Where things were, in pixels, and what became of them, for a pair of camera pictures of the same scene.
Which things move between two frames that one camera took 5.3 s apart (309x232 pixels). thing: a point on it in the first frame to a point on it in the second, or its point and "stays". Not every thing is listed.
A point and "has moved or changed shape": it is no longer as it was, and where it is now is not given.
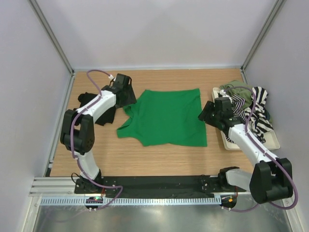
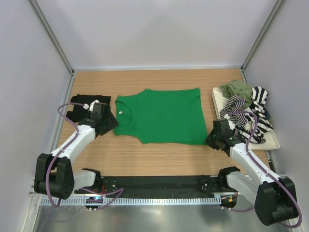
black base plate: x=177 y=185 stays
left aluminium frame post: x=53 y=36 stays
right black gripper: x=209 y=107 to x=208 y=141
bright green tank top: x=159 y=117 has moved or changed shape
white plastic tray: x=272 y=141 stays
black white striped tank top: x=259 y=122 stays
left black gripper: x=131 y=99 to x=113 y=123
